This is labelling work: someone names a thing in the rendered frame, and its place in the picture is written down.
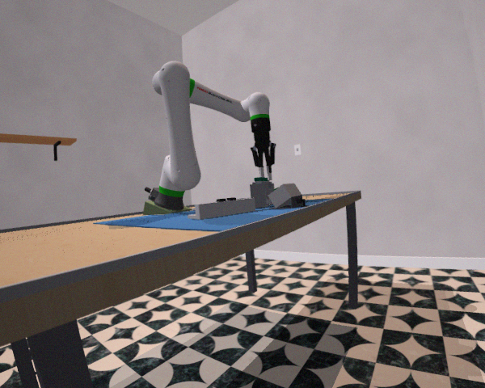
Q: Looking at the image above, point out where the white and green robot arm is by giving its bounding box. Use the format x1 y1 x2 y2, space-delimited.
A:
145 61 271 210

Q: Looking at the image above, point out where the white sloping button panel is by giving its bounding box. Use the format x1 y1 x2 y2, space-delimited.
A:
268 183 309 209

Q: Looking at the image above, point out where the dark table edge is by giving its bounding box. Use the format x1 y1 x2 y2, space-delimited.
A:
0 191 361 303

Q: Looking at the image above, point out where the blue flat mat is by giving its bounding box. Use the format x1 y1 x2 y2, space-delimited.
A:
93 205 305 232

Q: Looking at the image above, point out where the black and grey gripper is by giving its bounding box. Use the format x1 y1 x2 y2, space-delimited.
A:
251 130 276 180

